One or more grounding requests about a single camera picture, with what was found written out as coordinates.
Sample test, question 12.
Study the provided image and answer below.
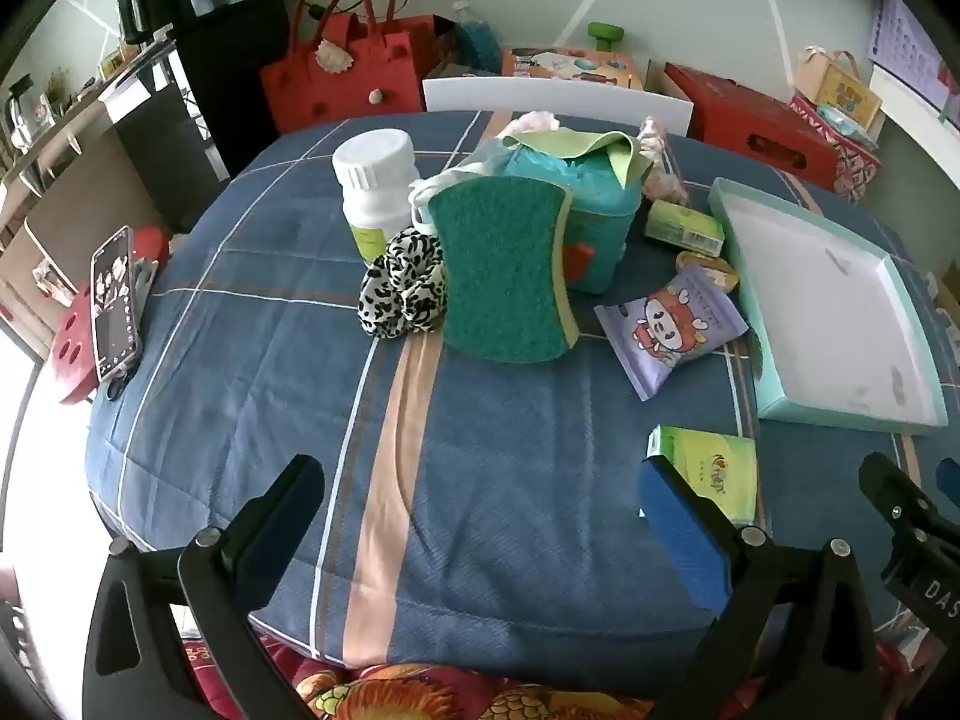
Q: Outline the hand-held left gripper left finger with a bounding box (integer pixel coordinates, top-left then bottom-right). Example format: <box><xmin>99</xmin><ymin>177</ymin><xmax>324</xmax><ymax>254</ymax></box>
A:
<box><xmin>82</xmin><ymin>454</ymin><xmax>327</xmax><ymax>720</ymax></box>

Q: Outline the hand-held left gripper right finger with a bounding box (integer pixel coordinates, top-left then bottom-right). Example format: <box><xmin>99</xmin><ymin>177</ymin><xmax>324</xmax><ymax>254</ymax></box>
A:
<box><xmin>636</xmin><ymin>456</ymin><xmax>878</xmax><ymax>720</ymax></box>

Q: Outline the purple cartoon snack packet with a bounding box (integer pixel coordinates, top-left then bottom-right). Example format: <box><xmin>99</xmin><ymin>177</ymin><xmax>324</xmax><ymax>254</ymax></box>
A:
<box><xmin>595</xmin><ymin>264</ymin><xmax>749</xmax><ymax>402</ymax></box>

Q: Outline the teal shallow tray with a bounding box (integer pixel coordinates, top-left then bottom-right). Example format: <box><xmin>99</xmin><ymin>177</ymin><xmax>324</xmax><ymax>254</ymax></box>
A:
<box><xmin>709</xmin><ymin>178</ymin><xmax>950</xmax><ymax>436</ymax></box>

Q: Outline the teal plastic basket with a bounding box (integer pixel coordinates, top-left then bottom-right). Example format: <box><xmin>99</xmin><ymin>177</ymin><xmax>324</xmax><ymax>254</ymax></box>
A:
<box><xmin>502</xmin><ymin>146</ymin><xmax>646</xmax><ymax>293</ymax></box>

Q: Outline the light green cloth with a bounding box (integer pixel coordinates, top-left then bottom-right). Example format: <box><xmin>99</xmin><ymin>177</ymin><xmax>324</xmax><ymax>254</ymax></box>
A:
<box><xmin>495</xmin><ymin>129</ymin><xmax>652</xmax><ymax>188</ymax></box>

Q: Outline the blue plaid tablecloth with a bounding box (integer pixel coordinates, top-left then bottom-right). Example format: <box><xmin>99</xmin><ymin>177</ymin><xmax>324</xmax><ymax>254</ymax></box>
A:
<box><xmin>84</xmin><ymin>111</ymin><xmax>960</xmax><ymax>680</ymax></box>

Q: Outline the red printed blanket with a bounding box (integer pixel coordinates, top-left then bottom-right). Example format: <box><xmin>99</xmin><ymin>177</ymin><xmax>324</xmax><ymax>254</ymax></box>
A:
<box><xmin>180</xmin><ymin>630</ymin><xmax>938</xmax><ymax>720</ymax></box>

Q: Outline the yellow wrapped snack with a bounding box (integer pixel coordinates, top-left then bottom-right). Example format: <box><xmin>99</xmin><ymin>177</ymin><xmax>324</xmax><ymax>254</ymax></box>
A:
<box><xmin>675</xmin><ymin>251</ymin><xmax>742</xmax><ymax>292</ymax></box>

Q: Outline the red perforated stand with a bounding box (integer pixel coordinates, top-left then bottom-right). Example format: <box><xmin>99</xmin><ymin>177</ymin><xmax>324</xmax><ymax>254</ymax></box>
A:
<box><xmin>49</xmin><ymin>227</ymin><xmax>170</xmax><ymax>406</ymax></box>

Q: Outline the leopard print scrunchie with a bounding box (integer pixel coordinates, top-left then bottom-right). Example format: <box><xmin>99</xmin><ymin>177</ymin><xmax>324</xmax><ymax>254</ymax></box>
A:
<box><xmin>358</xmin><ymin>227</ymin><xmax>449</xmax><ymax>342</ymax></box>

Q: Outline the smartphone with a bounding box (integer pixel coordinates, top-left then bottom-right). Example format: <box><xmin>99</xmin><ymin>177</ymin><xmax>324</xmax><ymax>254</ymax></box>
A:
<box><xmin>90</xmin><ymin>225</ymin><xmax>143</xmax><ymax>383</ymax></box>

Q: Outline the small green carton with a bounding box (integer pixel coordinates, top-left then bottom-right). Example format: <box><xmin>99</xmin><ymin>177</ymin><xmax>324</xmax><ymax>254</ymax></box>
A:
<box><xmin>645</xmin><ymin>199</ymin><xmax>727</xmax><ymax>256</ymax></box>

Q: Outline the green scouring sponge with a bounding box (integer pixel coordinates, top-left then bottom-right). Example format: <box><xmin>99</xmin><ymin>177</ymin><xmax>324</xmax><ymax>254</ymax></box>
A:
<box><xmin>427</xmin><ymin>174</ymin><xmax>584</xmax><ymax>365</ymax></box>

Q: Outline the red patterned tin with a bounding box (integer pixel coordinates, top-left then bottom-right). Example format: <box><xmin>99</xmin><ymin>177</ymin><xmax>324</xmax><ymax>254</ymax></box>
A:
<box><xmin>787</xmin><ymin>94</ymin><xmax>882</xmax><ymax>203</ymax></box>

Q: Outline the white desk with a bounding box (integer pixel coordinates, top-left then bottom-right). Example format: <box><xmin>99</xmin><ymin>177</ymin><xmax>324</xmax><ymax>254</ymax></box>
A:
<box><xmin>870</xmin><ymin>64</ymin><xmax>960</xmax><ymax>166</ymax></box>

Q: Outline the white plastic bottle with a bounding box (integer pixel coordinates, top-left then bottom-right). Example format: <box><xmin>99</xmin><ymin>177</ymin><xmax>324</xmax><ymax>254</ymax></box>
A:
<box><xmin>332</xmin><ymin>130</ymin><xmax>419</xmax><ymax>263</ymax></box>

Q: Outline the wet wipes packet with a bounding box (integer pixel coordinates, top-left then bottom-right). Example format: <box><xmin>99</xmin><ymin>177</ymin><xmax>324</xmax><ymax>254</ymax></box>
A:
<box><xmin>814</xmin><ymin>103</ymin><xmax>871</xmax><ymax>140</ymax></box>

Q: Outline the wooden sideboard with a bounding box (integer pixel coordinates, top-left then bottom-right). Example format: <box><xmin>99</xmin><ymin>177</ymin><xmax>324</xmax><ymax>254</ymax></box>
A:
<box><xmin>0</xmin><ymin>37</ymin><xmax>226</xmax><ymax>361</ymax></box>

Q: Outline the red cardboard gift box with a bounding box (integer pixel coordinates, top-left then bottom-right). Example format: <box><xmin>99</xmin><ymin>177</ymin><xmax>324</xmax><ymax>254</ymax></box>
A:
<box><xmin>664</xmin><ymin>62</ymin><xmax>839</xmax><ymax>192</ymax></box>

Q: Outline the lavender perforated basket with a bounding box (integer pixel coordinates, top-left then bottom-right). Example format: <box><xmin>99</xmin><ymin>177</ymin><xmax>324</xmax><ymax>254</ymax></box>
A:
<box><xmin>866</xmin><ymin>0</ymin><xmax>960</xmax><ymax>113</ymax></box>

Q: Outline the black cabinet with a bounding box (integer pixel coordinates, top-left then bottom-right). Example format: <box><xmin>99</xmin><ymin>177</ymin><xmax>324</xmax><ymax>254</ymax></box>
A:
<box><xmin>157</xmin><ymin>15</ymin><xmax>290</xmax><ymax>181</ymax></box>

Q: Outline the red felt handbag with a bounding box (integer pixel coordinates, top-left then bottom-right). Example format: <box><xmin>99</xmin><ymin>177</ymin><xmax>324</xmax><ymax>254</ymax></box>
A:
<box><xmin>260</xmin><ymin>0</ymin><xmax>425</xmax><ymax>136</ymax></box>

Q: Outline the orange toy box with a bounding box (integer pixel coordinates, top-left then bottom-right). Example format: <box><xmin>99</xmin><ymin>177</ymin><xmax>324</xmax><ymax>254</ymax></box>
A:
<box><xmin>501</xmin><ymin>46</ymin><xmax>650</xmax><ymax>92</ymax></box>

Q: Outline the glass kettle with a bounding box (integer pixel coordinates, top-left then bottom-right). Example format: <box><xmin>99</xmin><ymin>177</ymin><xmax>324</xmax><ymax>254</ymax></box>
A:
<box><xmin>4</xmin><ymin>73</ymin><xmax>57</xmax><ymax>151</ymax></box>

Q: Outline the blue plastic bottle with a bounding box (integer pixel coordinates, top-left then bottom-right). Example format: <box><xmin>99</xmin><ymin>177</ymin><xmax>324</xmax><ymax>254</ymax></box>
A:
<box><xmin>452</xmin><ymin>1</ymin><xmax>502</xmax><ymax>76</ymax></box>

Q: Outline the yellow gift box with handle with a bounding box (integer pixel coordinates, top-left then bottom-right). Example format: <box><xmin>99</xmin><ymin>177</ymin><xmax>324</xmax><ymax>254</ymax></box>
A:
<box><xmin>793</xmin><ymin>47</ymin><xmax>882</xmax><ymax>132</ymax></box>

